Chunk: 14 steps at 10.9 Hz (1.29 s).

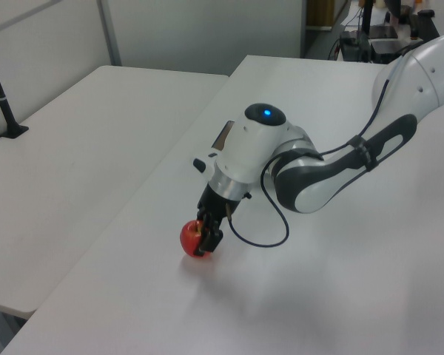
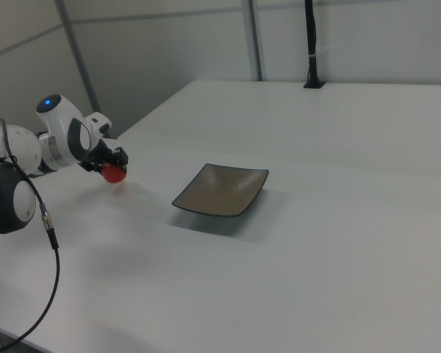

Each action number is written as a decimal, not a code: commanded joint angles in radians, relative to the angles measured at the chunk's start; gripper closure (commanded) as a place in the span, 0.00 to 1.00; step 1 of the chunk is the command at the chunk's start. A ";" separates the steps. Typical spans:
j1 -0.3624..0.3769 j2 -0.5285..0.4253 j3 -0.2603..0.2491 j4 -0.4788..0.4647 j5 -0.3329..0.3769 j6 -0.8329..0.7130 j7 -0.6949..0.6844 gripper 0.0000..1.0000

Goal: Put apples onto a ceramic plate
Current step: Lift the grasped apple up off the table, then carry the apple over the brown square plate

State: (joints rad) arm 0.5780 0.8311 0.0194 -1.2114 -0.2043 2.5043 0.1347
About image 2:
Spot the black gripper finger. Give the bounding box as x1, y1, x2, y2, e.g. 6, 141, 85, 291
81, 158, 104, 174
110, 146, 129, 172

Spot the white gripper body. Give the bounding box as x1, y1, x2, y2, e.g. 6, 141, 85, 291
81, 113, 113, 165

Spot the red apple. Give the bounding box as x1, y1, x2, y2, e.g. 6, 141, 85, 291
101, 163, 128, 185

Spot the square brown ceramic plate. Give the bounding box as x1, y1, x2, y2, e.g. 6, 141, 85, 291
171, 163, 270, 219

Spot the grey partition post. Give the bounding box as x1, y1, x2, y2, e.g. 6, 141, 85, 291
241, 0, 264, 82
54, 0, 102, 115

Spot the black cable with metal connector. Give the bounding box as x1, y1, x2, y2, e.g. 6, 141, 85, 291
0, 117, 62, 353

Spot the black camera stand pole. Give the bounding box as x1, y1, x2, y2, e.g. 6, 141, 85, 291
303, 0, 326, 90

